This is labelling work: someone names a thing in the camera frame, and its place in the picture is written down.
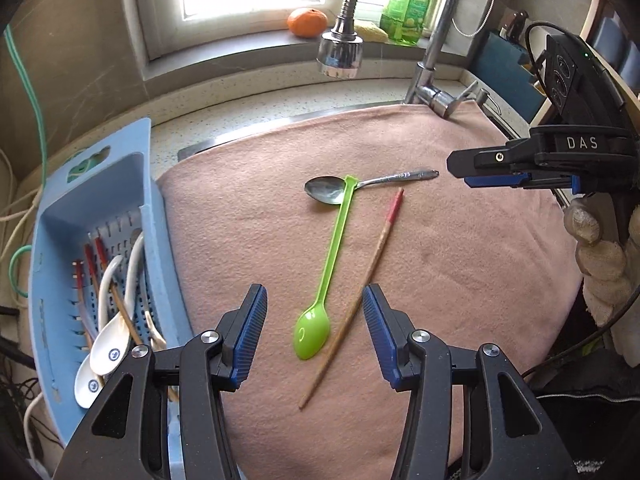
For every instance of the metal spoon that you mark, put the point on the metal spoon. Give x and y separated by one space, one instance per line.
325 190

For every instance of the orange fruit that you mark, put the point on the orange fruit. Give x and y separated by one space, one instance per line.
307 22

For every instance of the pink cloth mat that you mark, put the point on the pink cloth mat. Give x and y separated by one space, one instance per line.
450 270

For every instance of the person's right hand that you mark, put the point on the person's right hand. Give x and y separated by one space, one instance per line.
600 270

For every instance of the stainless steel sink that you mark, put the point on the stainless steel sink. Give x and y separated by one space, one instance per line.
250 130

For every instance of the white ceramic soup spoon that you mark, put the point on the white ceramic soup spoon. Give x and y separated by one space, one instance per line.
89 390
112 345

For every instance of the chrome faucet spray head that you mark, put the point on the chrome faucet spray head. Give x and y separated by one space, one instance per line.
341 52

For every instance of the green dish soap bottle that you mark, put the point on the green dish soap bottle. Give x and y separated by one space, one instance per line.
407 5

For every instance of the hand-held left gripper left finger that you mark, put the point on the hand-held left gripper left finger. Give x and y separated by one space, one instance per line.
250 330

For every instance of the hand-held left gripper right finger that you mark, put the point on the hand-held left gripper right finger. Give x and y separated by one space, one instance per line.
380 330

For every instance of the yellow sponge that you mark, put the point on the yellow sponge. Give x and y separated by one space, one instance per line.
372 31

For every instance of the chrome kitchen faucet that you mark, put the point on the chrome kitchen faucet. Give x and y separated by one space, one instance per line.
437 35

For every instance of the blue plastic drain basket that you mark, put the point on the blue plastic drain basket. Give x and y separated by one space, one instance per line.
157 220

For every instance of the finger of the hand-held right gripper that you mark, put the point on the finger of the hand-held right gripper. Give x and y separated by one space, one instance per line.
500 181
490 160

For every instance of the green plastic spoon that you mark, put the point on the green plastic spoon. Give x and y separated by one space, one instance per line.
312 332

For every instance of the dark blue knife block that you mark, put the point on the dark blue knife block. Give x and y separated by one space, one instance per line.
505 75

